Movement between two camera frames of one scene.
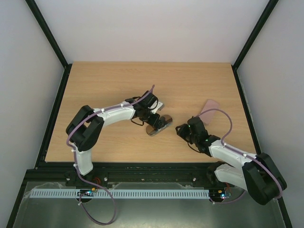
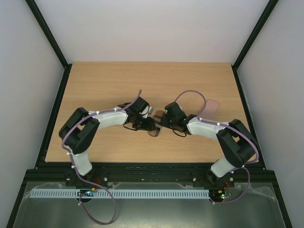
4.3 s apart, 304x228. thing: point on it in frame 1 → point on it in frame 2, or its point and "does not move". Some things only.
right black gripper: [184, 132] → [165, 121]
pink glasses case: [207, 116] does not move
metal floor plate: [227, 207] does not move
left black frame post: [41, 24] does not move
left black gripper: [158, 126] → [147, 126]
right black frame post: [261, 23] does not move
